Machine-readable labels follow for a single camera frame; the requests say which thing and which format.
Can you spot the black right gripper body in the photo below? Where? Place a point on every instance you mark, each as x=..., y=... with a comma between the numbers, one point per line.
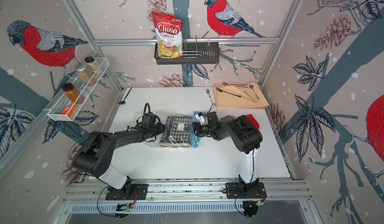
x=203, y=130

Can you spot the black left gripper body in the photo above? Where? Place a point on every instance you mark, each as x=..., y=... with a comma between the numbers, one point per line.
x=157, y=130

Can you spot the green knitted cloth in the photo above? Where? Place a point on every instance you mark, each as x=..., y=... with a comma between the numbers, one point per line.
x=227, y=119

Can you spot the houndstooth black white scarf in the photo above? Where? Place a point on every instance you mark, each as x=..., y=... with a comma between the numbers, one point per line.
x=177, y=133

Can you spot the clear vacuum bag blue zipper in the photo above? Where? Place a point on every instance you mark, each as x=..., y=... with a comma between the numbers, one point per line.
x=163, y=117

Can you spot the red knitted cloth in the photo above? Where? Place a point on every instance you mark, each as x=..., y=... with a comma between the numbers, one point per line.
x=252, y=123

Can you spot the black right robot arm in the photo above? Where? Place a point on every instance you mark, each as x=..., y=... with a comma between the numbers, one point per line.
x=245, y=134

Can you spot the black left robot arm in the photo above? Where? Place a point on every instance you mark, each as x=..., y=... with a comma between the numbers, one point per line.
x=96, y=152

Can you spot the red Chuba cassava chips bag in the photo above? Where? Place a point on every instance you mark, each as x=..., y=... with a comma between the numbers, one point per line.
x=169, y=36

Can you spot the black ladle at table edge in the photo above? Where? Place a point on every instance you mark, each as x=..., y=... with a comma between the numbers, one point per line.
x=124, y=100

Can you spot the silver fork on table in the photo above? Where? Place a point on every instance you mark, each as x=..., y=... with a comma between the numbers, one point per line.
x=209, y=94

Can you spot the beige placemat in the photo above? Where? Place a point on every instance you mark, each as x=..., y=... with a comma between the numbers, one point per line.
x=227, y=101

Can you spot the pink tray under placemat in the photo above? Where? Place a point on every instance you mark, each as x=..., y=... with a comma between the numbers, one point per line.
x=221, y=84

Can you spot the copper spoon on placemat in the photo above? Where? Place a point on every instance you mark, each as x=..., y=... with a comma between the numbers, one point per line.
x=239, y=86

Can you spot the gold utensil on placemat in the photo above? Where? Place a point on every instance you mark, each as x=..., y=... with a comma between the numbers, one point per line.
x=249, y=96

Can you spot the silver spoon on placemat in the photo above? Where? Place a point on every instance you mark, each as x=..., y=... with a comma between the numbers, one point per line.
x=252, y=88

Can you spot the small orange box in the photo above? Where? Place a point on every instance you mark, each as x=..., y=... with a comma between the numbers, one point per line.
x=69, y=111

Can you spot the orange spice jar black lid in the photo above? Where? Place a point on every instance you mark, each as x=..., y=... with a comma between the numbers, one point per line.
x=73, y=93

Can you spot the tan spice jar middle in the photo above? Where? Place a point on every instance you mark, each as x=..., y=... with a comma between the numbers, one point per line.
x=85, y=75

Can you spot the yellow spice jar black lid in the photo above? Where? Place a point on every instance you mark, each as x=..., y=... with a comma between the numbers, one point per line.
x=93, y=66

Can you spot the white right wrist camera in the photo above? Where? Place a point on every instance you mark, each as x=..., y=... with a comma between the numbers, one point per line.
x=201, y=118

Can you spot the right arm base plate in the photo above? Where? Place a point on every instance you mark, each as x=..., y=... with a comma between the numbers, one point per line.
x=245, y=191

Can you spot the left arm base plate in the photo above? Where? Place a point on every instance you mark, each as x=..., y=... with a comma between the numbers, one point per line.
x=128, y=192

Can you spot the black wall basket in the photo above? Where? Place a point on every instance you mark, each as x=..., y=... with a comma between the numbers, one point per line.
x=193, y=53

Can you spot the clear acrylic wall shelf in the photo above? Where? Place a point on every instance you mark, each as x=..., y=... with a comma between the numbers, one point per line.
x=55, y=112

